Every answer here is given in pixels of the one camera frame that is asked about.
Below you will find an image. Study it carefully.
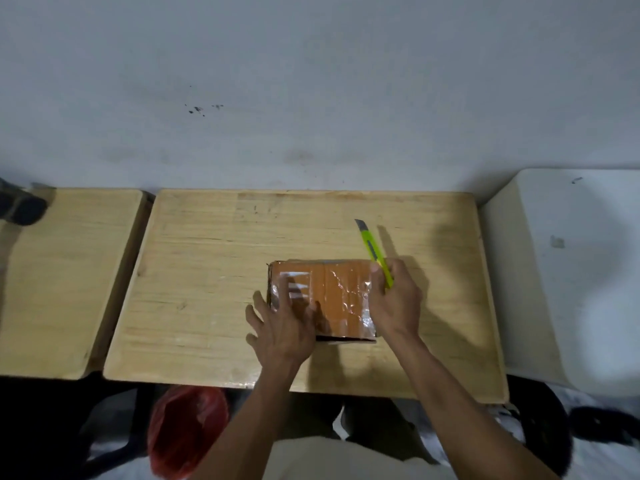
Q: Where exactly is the person's left hand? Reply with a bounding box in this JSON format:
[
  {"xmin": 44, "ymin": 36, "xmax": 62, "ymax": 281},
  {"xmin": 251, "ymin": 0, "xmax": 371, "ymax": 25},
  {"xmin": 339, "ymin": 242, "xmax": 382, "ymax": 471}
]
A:
[{"xmin": 244, "ymin": 276, "xmax": 321, "ymax": 376}]

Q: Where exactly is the person's right hand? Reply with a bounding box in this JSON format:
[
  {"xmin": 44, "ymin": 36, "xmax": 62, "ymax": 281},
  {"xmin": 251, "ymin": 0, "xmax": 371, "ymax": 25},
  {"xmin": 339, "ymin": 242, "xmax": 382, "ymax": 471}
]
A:
[{"xmin": 367, "ymin": 257, "xmax": 424, "ymax": 341}]

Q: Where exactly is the taped brown cardboard box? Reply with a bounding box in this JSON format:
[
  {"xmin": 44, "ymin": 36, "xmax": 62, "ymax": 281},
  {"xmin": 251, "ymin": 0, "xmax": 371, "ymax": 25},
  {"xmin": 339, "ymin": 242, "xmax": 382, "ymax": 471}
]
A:
[{"xmin": 266, "ymin": 259, "xmax": 379, "ymax": 343}]

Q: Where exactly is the yellow-green utility knife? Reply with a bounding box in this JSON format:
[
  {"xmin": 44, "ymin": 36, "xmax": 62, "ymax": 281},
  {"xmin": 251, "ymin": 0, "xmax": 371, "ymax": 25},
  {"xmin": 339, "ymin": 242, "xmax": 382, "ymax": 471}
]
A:
[{"xmin": 354, "ymin": 219, "xmax": 395, "ymax": 289}]

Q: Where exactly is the person's left forearm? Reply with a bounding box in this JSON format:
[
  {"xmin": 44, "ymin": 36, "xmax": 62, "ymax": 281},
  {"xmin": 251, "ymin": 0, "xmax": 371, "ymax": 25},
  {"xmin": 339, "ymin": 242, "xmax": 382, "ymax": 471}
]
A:
[{"xmin": 190, "ymin": 361, "xmax": 315, "ymax": 480}]

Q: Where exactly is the person's right forearm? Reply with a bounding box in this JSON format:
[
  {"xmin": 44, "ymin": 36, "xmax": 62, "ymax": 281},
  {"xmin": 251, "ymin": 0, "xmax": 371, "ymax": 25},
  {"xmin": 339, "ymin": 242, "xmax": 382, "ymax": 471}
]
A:
[{"xmin": 385, "ymin": 333, "xmax": 560, "ymax": 480}]

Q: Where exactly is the red plastic bag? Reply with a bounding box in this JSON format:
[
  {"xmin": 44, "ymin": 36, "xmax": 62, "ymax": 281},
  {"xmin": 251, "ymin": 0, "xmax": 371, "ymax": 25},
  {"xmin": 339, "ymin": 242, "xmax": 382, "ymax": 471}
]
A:
[{"xmin": 146, "ymin": 386, "xmax": 231, "ymax": 480}]

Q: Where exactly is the person's light shirt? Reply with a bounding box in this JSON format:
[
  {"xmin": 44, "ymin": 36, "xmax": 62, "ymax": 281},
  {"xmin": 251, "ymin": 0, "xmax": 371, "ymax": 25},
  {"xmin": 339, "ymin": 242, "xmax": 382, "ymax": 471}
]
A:
[{"xmin": 262, "ymin": 435, "xmax": 453, "ymax": 480}]

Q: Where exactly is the white table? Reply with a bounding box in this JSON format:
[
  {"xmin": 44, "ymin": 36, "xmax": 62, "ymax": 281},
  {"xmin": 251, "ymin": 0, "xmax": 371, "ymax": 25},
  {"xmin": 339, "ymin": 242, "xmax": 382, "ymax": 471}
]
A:
[{"xmin": 479, "ymin": 168, "xmax": 640, "ymax": 398}]

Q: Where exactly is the wooden desk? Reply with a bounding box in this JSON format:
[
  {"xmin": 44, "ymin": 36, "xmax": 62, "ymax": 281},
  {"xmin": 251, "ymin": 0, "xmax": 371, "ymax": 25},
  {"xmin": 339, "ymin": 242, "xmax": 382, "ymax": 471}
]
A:
[{"xmin": 0, "ymin": 188, "xmax": 151, "ymax": 381}]

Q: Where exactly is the dark round object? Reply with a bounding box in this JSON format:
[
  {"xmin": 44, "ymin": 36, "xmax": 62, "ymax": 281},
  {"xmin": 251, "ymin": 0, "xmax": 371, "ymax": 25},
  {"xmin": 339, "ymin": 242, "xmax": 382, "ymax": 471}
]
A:
[{"xmin": 0, "ymin": 177, "xmax": 49, "ymax": 227}]

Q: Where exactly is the black chair frame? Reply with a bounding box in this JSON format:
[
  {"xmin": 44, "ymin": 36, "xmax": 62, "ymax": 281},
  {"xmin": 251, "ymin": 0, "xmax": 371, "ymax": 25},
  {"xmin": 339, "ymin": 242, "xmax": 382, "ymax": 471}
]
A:
[{"xmin": 75, "ymin": 382, "xmax": 157, "ymax": 480}]

